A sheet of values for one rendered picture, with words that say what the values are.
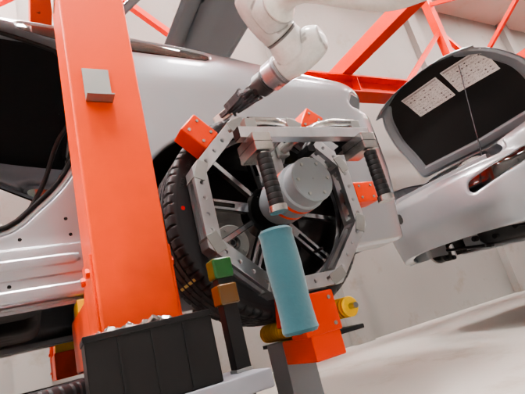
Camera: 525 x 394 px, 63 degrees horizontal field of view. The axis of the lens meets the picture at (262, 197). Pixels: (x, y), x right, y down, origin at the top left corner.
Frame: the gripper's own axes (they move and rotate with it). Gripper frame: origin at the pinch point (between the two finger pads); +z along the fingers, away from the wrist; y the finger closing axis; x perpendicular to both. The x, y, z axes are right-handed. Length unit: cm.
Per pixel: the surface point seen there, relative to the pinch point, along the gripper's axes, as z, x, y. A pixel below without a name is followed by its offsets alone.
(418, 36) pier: -6, 244, 866
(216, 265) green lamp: -16, -46, -53
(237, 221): 33, -28, 27
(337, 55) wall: 109, 236, 645
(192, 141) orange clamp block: -0.8, -10.0, -22.3
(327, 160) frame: -19.0, -28.4, 15.4
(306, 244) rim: -3.6, -49.5, 4.7
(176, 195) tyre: 8.8, -21.6, -26.9
